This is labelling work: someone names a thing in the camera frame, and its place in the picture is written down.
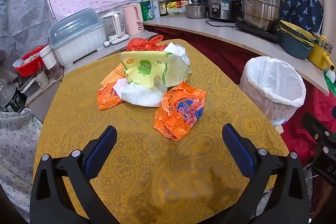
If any red plastic bag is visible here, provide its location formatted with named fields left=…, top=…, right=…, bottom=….
left=126, top=35, right=168, bottom=52

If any dark red curtain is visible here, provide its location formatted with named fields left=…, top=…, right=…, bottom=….
left=144, top=25, right=336, bottom=167

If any trash bin with white liner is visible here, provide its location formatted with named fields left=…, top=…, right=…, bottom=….
left=239, top=56, right=307, bottom=127

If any large steel steamer pot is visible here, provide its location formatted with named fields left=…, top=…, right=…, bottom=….
left=235, top=0, right=291, bottom=32

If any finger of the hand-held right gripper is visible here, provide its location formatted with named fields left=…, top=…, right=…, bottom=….
left=302, top=112, right=333, bottom=141

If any clear food container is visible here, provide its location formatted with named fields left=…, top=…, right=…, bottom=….
left=168, top=7, right=186, bottom=18

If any steel rice cooker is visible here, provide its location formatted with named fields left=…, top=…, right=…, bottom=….
left=206, top=0, right=240, bottom=22

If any orange wrapper with red print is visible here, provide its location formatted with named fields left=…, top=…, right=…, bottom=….
left=98, top=82, right=124, bottom=111

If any yellow enamel pot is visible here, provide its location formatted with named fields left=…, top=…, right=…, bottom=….
left=308, top=32, right=336, bottom=71

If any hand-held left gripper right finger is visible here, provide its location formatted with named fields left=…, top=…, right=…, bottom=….
left=222, top=123, right=311, bottom=224

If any dark sauce bottle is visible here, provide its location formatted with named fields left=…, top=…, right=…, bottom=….
left=158, top=0, right=168, bottom=17

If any stack of blue yellow bowls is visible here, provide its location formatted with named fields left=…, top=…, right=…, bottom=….
left=277, top=20, right=316, bottom=60

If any orange wrapper with blue print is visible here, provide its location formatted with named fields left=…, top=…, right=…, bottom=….
left=154, top=81, right=207, bottom=141

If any green plastic bag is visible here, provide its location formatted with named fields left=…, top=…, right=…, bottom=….
left=323, top=71, right=336, bottom=95

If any small steel pot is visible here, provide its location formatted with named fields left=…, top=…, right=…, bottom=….
left=184, top=0, right=208, bottom=19

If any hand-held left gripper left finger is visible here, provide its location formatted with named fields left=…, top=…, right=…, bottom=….
left=30, top=126, right=118, bottom=224

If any black power cable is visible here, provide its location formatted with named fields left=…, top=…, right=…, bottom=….
left=205, top=19, right=237, bottom=29

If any white plastic cup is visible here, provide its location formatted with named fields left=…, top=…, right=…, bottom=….
left=39, top=45, right=57, bottom=70

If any yellow patterned tablecloth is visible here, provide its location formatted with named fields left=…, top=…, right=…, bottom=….
left=33, top=39, right=289, bottom=224

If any black induction cooktop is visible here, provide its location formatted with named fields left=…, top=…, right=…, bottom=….
left=235, top=20, right=280, bottom=43

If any clear plastic water bottle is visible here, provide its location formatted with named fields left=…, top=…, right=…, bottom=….
left=0, top=79, right=27, bottom=113

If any white dish box blue lid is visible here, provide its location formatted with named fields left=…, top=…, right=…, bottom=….
left=49, top=8, right=107, bottom=68

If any crumpled clear plastic bag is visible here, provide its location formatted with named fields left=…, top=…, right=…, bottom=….
left=164, top=42, right=192, bottom=68

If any white glass electric kettle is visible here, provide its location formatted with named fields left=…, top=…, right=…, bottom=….
left=101, top=11, right=130, bottom=45

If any orange striped napkin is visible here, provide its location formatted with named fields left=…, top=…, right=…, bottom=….
left=101, top=63, right=128, bottom=86

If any green tin can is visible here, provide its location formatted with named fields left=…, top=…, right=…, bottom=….
left=140, top=0, right=154, bottom=21

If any yellow label jar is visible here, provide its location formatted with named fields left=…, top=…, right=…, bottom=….
left=166, top=0, right=178, bottom=14

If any white bottle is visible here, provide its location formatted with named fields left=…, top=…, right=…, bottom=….
left=151, top=0, right=161, bottom=18

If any grey tarp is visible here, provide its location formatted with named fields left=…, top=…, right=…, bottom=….
left=0, top=0, right=57, bottom=52

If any red basin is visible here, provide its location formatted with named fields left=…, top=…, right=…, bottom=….
left=13, top=45, right=49, bottom=77

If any pink electric kettle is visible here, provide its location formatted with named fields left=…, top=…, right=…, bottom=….
left=122, top=3, right=144, bottom=36

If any floral grey cloth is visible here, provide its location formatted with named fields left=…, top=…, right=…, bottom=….
left=0, top=108, right=43, bottom=222

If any yellow green plastic package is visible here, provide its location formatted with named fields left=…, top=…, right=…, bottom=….
left=120, top=50, right=189, bottom=89

